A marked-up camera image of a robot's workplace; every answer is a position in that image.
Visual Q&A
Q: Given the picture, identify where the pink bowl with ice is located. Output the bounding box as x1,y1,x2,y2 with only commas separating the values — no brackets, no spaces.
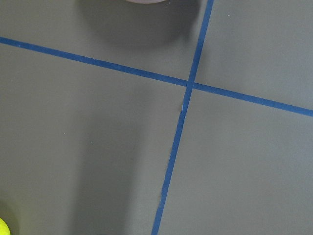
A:
126,0,166,4

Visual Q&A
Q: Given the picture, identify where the orange mandarin fruit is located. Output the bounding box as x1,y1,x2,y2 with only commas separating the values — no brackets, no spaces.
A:
0,218,11,235

